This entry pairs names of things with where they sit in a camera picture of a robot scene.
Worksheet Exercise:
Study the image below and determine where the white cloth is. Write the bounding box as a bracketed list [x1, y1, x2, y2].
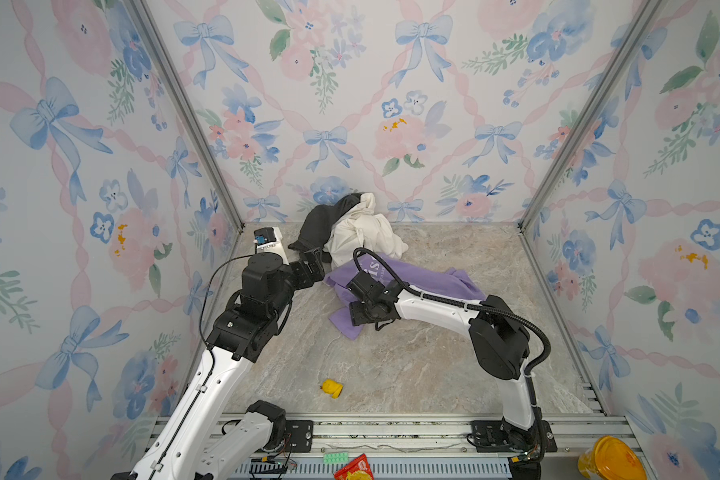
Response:
[326, 193, 409, 269]

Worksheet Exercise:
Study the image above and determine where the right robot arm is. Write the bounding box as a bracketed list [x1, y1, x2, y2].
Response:
[348, 272, 551, 459]

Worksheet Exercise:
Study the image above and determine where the green connector block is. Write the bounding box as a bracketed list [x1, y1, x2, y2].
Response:
[323, 452, 349, 465]

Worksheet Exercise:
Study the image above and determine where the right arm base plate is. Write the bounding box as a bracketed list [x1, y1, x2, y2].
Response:
[469, 420, 558, 456]

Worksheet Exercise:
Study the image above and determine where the small yellow toy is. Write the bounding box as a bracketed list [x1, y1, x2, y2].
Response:
[320, 379, 344, 399]

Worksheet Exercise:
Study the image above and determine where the purple printed t-shirt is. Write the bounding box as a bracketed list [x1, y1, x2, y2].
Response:
[323, 251, 487, 341]

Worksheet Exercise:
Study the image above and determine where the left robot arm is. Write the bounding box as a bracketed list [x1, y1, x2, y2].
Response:
[117, 248, 325, 479]

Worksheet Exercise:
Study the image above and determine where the black corrugated cable hose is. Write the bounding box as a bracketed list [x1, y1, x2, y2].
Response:
[352, 247, 552, 379]

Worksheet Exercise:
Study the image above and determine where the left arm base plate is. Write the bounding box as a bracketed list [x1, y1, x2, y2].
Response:
[277, 420, 315, 453]

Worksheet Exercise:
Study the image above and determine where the yellow lidded container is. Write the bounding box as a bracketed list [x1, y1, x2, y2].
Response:
[577, 436, 647, 480]

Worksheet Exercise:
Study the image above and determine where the black cloth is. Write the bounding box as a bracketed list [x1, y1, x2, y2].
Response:
[288, 193, 361, 252]

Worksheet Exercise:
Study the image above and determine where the red snack packet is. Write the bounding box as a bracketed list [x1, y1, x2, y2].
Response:
[334, 454, 374, 480]

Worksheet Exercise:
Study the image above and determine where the aluminium rail frame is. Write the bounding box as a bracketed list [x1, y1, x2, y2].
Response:
[229, 412, 658, 479]

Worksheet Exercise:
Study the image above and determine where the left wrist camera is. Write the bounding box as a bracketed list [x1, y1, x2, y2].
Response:
[253, 227, 287, 259]

